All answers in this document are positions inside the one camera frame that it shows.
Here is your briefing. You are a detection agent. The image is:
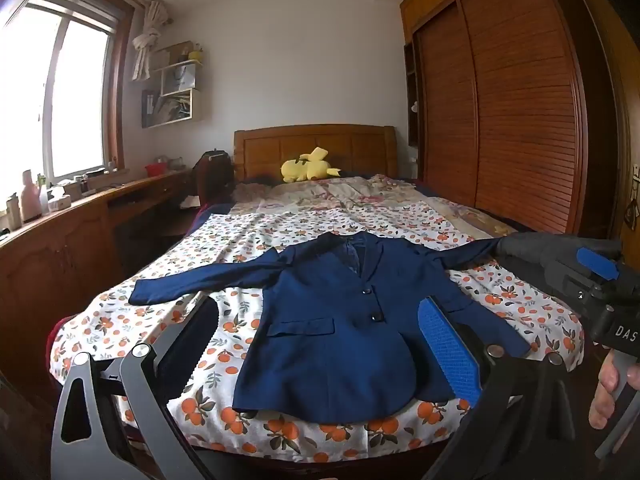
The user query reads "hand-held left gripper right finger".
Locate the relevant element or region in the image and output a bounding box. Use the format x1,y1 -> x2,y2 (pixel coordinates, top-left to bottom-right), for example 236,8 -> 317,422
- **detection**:
417,296 -> 581,480

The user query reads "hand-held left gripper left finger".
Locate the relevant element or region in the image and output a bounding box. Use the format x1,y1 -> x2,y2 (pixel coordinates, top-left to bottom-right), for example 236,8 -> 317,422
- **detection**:
50,295 -> 221,480

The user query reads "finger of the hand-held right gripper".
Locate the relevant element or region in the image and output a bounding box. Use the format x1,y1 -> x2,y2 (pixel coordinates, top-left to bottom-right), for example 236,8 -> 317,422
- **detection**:
577,247 -> 621,281

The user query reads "navy blue suit jacket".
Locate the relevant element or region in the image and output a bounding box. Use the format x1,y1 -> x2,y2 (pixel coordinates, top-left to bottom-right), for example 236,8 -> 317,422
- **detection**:
128,231 -> 532,423

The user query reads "person's right hand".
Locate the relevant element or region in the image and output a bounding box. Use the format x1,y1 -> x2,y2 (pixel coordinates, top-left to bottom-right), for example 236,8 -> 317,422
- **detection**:
588,350 -> 640,431

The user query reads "white orange-print bed sheet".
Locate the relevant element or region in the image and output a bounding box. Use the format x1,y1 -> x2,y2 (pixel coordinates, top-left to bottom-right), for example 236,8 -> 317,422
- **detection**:
49,212 -> 586,463

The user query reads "dark red chair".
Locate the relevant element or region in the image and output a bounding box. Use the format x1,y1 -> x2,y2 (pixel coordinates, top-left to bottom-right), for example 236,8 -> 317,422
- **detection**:
192,152 -> 237,231

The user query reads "long wooden desk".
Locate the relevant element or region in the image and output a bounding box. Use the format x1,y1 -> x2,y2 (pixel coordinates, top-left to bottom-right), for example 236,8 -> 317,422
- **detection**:
0,167 -> 201,391

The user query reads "brown slatted wardrobe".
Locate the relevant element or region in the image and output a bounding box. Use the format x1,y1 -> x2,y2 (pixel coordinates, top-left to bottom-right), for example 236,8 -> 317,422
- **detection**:
399,0 -> 618,241

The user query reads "black bag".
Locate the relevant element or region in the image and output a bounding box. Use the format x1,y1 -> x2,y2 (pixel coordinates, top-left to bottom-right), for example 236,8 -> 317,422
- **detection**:
202,149 -> 233,181

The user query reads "brown wooden door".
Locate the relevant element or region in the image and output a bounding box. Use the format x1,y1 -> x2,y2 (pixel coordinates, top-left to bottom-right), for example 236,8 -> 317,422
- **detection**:
572,0 -> 640,246

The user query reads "white tissue box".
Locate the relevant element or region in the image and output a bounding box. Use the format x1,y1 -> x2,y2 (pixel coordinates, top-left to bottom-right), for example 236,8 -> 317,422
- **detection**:
47,187 -> 73,213

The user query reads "yellow plush toy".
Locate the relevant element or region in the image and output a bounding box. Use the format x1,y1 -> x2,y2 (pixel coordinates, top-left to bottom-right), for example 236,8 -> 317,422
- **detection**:
281,146 -> 342,183

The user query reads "wooden bed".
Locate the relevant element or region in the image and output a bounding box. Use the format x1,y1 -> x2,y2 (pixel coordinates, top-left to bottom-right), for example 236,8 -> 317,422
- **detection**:
45,124 -> 586,476

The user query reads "window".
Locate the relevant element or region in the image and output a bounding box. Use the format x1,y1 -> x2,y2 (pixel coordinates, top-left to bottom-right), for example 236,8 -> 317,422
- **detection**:
0,0 -> 136,181

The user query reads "tied beige curtain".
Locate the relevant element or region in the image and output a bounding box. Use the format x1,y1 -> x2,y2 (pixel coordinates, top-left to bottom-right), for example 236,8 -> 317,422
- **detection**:
131,0 -> 168,81

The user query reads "white wall shelf unit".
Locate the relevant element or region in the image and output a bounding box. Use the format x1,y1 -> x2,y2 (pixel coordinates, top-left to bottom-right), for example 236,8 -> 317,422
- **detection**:
141,40 -> 206,128

